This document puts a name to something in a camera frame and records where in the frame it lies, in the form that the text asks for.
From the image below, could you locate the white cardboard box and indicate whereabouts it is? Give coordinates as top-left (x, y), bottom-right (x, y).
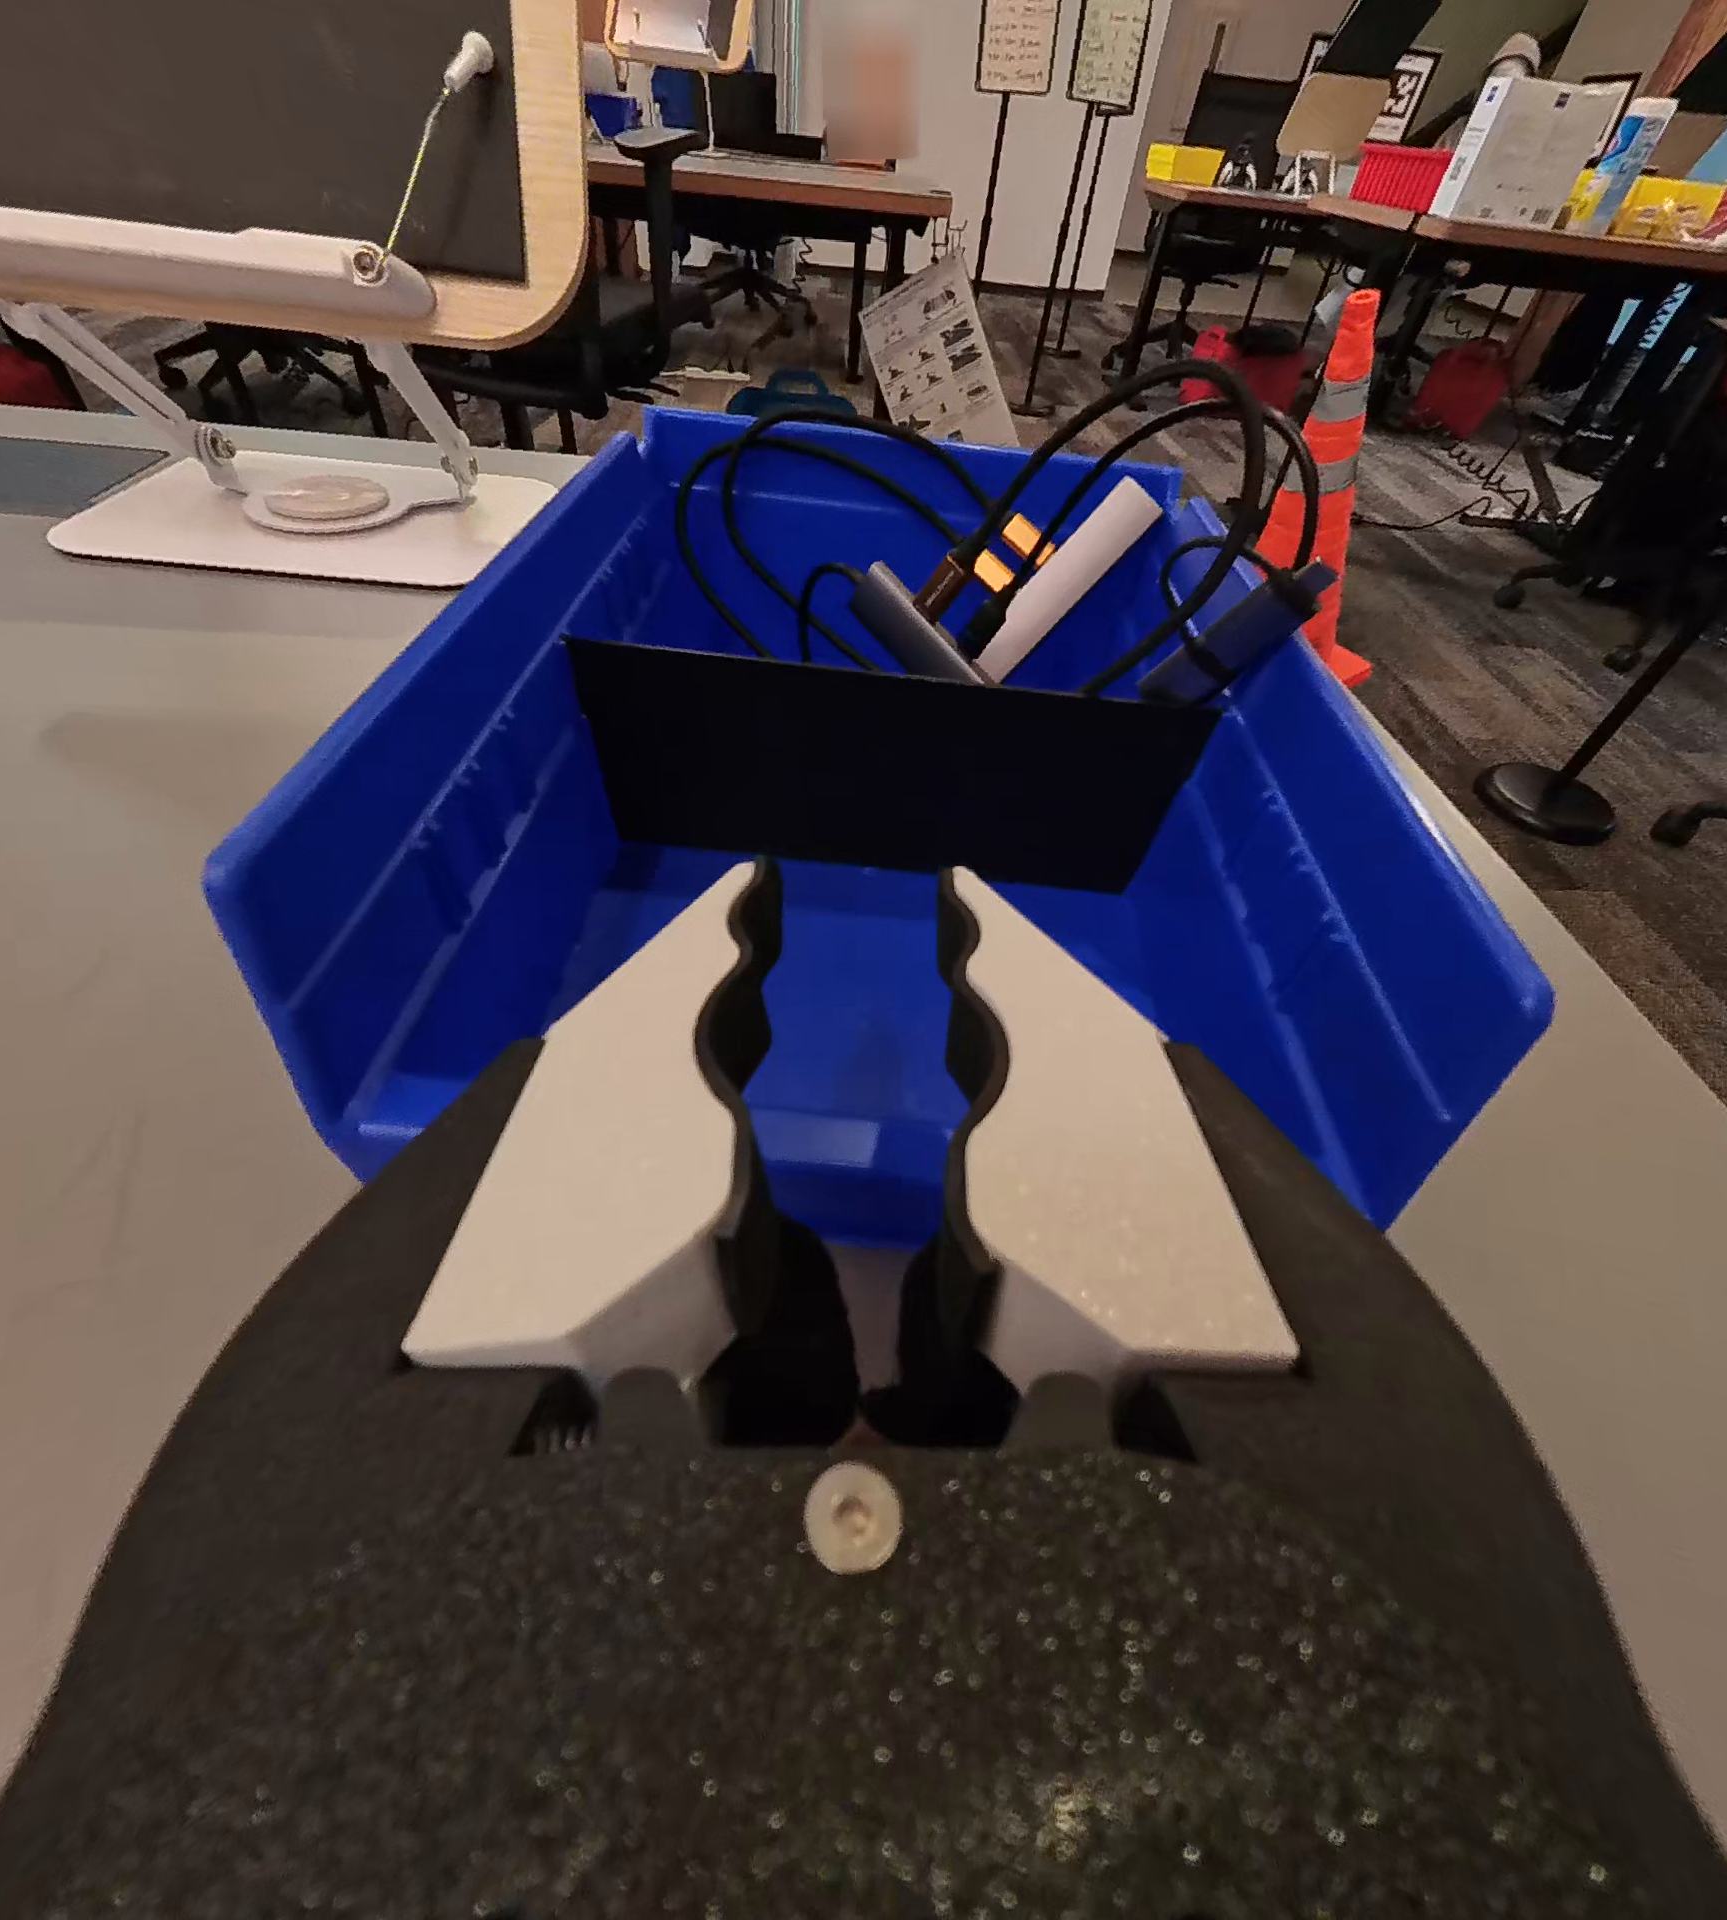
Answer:
top-left (1430, 76), bottom-right (1634, 230)

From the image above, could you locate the dark grey desk hatch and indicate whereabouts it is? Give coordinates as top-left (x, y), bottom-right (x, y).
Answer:
top-left (0, 428), bottom-right (172, 523)

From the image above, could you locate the small wooden background table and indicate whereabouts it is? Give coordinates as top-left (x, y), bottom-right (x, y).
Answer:
top-left (585, 148), bottom-right (955, 385)

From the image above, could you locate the whiteboard on black stand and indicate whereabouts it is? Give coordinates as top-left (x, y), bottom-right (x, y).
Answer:
top-left (971, 0), bottom-right (1064, 420)
top-left (1049, 0), bottom-right (1157, 370)

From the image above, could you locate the orange traffic cone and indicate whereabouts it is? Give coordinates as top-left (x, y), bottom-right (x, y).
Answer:
top-left (1256, 288), bottom-right (1384, 692)

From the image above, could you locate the red plastic basket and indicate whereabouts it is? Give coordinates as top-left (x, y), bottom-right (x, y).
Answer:
top-left (1350, 142), bottom-right (1460, 221)

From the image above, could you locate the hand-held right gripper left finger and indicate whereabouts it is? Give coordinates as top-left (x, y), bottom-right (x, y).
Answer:
top-left (403, 859), bottom-right (805, 1379)

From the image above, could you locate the blue storage bin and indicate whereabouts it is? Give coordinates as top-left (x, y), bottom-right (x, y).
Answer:
top-left (203, 403), bottom-right (1557, 1246)

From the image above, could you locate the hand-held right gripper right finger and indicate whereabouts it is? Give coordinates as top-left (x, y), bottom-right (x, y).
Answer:
top-left (935, 868), bottom-right (1303, 1379)

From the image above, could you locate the printed leaflet sign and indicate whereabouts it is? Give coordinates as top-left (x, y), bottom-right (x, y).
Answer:
top-left (859, 255), bottom-right (1023, 451)

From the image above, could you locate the black bin divider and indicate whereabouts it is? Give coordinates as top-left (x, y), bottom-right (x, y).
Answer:
top-left (566, 636), bottom-right (1221, 899)

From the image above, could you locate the white USB hub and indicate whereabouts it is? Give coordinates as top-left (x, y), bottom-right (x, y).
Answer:
top-left (971, 479), bottom-right (1157, 686)

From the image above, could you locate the long wooden background table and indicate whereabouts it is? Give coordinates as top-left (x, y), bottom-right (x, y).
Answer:
top-left (1145, 180), bottom-right (1727, 452)

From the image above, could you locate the black round-base stand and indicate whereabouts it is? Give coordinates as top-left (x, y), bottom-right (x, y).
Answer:
top-left (1472, 479), bottom-right (1727, 846)

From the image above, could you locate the grey USB hub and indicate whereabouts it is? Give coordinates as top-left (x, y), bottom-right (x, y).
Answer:
top-left (862, 562), bottom-right (1004, 688)

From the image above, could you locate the white board stand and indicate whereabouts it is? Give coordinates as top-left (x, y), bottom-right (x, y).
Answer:
top-left (0, 187), bottom-right (587, 592)

